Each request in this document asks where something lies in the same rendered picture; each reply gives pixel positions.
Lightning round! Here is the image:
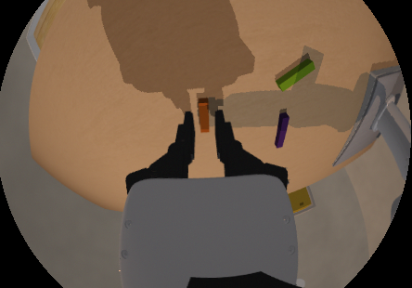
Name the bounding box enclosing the lime green rod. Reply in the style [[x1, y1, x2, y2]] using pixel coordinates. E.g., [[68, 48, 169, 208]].
[[276, 59, 315, 91]]

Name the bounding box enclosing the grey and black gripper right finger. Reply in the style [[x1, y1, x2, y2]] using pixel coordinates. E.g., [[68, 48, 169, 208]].
[[215, 110, 288, 189]]

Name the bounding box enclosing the orange rod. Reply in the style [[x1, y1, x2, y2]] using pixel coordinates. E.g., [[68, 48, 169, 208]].
[[199, 98, 210, 133]]

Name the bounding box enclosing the dark purple rod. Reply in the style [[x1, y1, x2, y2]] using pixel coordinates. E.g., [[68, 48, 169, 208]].
[[275, 112, 290, 149]]

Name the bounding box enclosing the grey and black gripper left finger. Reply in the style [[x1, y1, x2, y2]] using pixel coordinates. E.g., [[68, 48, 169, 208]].
[[125, 111, 195, 194]]

